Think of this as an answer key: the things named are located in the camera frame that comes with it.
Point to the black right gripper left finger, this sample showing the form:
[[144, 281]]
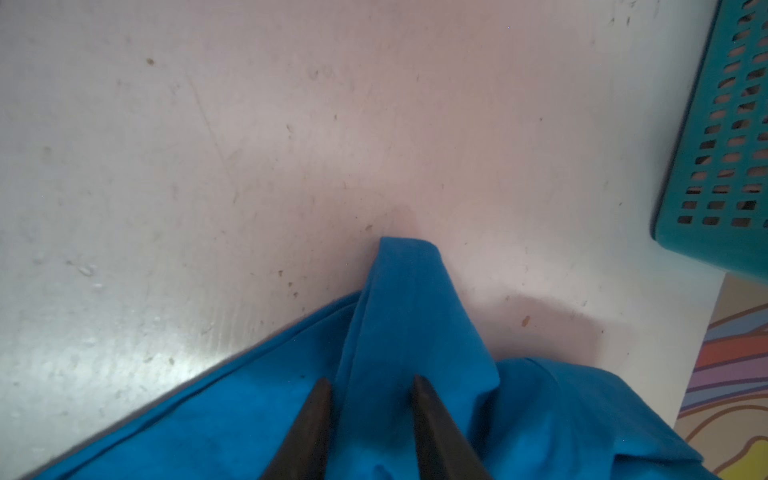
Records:
[[304, 451]]

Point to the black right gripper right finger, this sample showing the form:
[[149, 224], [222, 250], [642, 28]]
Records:
[[442, 450]]

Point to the blue t shirt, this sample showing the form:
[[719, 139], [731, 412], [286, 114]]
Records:
[[526, 418]]

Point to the teal plastic laundry basket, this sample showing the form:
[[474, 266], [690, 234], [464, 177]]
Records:
[[714, 205]]

